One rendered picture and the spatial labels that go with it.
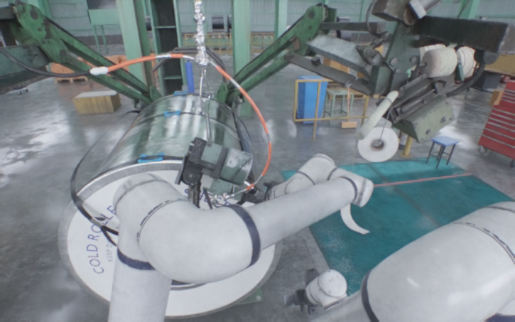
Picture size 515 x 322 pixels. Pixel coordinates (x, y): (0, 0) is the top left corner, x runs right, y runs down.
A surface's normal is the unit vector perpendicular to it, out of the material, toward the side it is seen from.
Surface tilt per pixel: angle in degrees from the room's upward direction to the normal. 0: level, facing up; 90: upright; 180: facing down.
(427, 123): 89
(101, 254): 90
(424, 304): 68
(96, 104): 90
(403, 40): 89
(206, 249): 51
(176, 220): 14
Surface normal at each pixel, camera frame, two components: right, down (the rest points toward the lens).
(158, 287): 0.70, 0.34
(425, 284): -0.67, -0.33
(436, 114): 0.15, 0.46
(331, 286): 0.00, -0.62
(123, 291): -0.29, 0.14
